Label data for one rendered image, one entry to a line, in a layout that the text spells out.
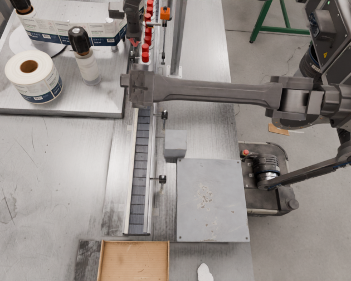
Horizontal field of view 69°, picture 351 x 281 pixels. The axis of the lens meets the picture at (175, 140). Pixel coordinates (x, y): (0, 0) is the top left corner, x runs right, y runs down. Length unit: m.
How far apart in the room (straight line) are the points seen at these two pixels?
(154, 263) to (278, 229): 1.26
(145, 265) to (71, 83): 0.92
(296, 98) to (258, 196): 1.28
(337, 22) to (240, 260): 0.88
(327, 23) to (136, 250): 0.99
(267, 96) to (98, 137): 0.85
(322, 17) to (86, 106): 1.01
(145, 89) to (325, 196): 2.03
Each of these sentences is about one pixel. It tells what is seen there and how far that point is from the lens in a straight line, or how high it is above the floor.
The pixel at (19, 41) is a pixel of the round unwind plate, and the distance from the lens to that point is 1.69.
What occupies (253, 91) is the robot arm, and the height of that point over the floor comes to 1.47.
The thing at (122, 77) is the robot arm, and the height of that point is 1.11.
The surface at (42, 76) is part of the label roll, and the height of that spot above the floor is 1.03.
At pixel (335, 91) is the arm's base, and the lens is 0.70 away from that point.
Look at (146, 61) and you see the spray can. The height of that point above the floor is 1.06.
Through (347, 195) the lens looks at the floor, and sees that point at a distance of 2.52.
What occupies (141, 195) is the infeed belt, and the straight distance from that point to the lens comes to 1.09.
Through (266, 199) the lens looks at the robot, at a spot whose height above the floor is 0.24.
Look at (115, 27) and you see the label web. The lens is 1.44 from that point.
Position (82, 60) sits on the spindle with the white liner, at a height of 1.05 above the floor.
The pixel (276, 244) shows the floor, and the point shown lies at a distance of 2.13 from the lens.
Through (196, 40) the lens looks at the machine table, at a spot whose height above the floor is 0.83.
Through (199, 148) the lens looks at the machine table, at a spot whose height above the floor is 0.83.
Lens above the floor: 1.93
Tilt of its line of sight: 63 degrees down
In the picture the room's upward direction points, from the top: 9 degrees clockwise
